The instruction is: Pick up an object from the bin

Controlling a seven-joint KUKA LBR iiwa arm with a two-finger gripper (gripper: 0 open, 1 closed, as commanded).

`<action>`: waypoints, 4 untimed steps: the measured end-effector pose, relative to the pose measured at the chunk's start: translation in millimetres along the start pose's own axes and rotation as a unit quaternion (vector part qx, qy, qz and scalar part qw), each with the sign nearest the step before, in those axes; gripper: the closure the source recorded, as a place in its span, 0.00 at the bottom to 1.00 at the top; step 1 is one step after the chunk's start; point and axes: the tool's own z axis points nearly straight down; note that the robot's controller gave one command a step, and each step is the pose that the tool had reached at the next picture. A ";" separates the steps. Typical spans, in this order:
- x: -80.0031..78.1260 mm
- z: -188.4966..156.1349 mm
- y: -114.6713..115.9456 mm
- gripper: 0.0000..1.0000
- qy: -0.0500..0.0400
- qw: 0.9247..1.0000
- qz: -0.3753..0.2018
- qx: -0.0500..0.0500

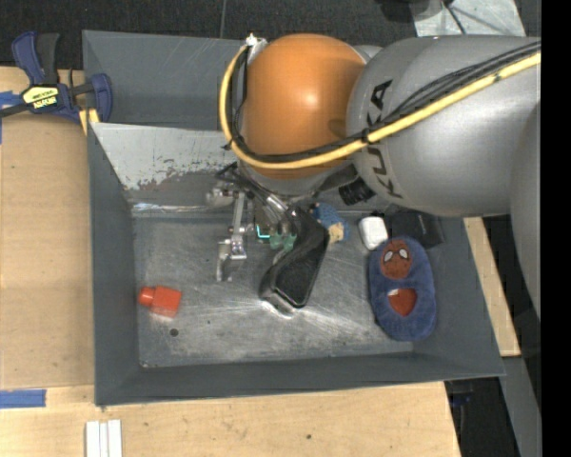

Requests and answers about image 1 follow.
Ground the blue knitted doll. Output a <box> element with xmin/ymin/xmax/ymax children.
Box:
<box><xmin>310</xmin><ymin>201</ymin><xmax>351</xmax><ymax>247</ymax></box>

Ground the grey metal bin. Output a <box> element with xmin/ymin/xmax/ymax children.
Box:
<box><xmin>81</xmin><ymin>29</ymin><xmax>508</xmax><ymax>407</ymax></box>

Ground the black cylinder on white bracket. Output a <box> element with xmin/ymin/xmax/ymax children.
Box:
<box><xmin>335</xmin><ymin>176</ymin><xmax>380</xmax><ymax>208</ymax></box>

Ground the red plastic block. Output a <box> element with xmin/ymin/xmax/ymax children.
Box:
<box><xmin>137</xmin><ymin>285</ymin><xmax>184</xmax><ymax>319</ymax></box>

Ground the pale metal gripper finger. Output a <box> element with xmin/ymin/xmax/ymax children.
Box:
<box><xmin>215</xmin><ymin>239</ymin><xmax>230</xmax><ymax>284</ymax></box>
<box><xmin>226</xmin><ymin>237</ymin><xmax>248</xmax><ymax>284</ymax></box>

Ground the blue slipper with red face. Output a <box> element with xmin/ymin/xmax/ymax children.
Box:
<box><xmin>366</xmin><ymin>235</ymin><xmax>438</xmax><ymax>344</ymax></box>

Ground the small white case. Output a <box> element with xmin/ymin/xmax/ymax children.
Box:
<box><xmin>357</xmin><ymin>214</ymin><xmax>390</xmax><ymax>251</ymax></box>

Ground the small black box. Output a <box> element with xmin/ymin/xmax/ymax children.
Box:
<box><xmin>388</xmin><ymin>209</ymin><xmax>445</xmax><ymax>249</ymax></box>

